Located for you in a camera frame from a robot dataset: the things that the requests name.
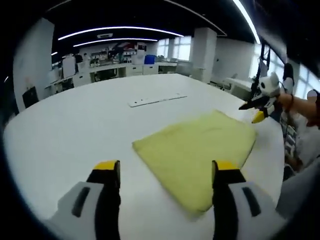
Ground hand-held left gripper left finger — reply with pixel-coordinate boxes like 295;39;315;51
51;160;122;240

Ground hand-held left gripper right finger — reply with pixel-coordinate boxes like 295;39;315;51
211;160;286;240

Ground yellow blue grey garment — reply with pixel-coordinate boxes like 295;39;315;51
131;109;259;221

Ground person's right hand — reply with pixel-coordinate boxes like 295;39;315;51
276;93;291;111

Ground person's grey clothing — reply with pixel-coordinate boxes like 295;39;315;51
274;159;320;224

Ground straight ceiling light strip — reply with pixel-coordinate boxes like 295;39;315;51
232;0;261;45

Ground blue plastic bin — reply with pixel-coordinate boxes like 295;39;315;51
144;54;157;66

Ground white cabinet counter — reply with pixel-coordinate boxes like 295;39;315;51
49;61;193;95

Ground white tall appliance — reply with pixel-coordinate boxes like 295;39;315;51
62;56;77;79

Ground short curved ceiling light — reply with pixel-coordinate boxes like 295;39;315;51
73;37;159;48

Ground long curved ceiling light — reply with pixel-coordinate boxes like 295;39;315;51
57;25;185;41

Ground black cable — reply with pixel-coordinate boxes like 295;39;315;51
280;109;289;149

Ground dark red bracelet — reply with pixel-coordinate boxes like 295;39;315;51
284;94;295;113

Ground white table cable cover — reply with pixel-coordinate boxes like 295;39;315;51
127;92;189;109

